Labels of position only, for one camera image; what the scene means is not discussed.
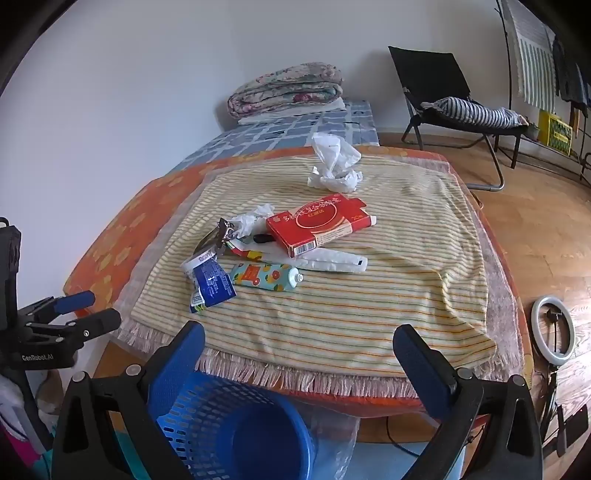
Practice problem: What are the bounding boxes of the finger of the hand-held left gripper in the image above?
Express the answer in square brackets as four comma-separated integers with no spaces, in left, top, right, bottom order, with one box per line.
[25,309,122,358]
[21,291,96,329]

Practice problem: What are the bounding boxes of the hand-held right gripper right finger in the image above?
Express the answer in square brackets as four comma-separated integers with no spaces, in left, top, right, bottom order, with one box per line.
[392,324,543,480]

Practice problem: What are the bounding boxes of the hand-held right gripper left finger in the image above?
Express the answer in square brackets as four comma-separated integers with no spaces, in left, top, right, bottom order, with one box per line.
[52,320,206,480]

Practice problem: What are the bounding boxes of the blue snack packet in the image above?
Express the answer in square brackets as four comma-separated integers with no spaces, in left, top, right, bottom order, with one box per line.
[180,253,238,315]

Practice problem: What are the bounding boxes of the blue plastic basket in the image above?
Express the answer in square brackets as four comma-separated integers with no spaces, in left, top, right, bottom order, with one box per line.
[148,371,317,480]

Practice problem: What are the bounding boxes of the fruit print tube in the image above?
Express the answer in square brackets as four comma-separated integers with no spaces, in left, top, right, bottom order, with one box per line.
[229,261,304,293]

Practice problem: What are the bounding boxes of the red yellow wrapper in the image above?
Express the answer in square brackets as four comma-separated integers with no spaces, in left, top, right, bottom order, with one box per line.
[229,240,265,262]

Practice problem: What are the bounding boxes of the long white packet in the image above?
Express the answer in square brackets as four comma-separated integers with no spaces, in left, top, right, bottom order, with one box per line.
[295,249,369,274]

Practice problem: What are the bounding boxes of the orange and white packet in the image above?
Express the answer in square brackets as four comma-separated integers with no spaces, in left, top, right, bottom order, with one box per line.
[266,194,377,258]

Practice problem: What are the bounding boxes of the orange floral blanket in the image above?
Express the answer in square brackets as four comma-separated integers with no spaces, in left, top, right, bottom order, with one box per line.
[63,145,527,416]

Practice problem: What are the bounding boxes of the yellow striped towel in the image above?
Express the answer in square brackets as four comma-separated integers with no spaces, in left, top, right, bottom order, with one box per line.
[130,154,496,374]

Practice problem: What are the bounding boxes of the clear plastic bag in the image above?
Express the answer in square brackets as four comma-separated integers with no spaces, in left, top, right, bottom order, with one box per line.
[295,397,361,480]

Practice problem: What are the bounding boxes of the white cloth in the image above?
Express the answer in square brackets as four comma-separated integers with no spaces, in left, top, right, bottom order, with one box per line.
[0,378,29,444]

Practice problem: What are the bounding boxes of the small brown-capped tube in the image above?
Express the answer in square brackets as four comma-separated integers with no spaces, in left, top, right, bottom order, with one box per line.
[193,218,241,261]

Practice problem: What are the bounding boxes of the black tripod stand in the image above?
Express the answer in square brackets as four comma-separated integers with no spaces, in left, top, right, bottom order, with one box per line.
[538,309,585,457]

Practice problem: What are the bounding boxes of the pink cloth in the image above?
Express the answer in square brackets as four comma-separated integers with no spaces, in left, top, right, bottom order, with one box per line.
[0,422,52,480]

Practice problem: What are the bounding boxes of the crumpled white tissue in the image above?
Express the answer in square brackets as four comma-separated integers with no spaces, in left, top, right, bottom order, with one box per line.
[229,204,275,241]

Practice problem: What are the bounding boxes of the white plastic bag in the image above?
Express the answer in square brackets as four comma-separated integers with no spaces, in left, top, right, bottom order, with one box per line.
[308,132,363,192]

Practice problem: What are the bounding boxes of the blue checked bed sheet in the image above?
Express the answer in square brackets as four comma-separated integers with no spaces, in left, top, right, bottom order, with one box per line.
[173,99,380,171]

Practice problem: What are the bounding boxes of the striped pillow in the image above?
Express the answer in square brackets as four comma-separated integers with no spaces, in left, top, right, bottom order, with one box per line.
[421,97,529,130]

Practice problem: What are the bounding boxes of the yellow crate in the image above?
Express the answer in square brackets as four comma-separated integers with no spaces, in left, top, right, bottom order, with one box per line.
[538,110,574,152]

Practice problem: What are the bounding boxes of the black folding chair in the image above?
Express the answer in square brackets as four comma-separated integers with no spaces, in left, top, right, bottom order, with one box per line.
[388,45,527,191]

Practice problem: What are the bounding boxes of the folded floral quilt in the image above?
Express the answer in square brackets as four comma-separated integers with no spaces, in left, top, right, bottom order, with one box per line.
[227,62,345,120]

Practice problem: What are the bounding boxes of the black clothes rack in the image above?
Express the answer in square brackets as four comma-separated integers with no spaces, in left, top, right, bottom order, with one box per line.
[496,0,591,185]

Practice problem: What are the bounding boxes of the dark hanging clothes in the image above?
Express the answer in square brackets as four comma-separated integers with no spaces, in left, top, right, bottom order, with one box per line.
[551,34,591,116]

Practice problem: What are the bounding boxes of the green white striped towel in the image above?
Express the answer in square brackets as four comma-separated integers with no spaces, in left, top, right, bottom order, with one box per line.
[503,0,559,110]

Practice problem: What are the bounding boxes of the white ring light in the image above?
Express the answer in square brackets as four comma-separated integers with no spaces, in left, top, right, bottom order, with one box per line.
[530,295,577,367]

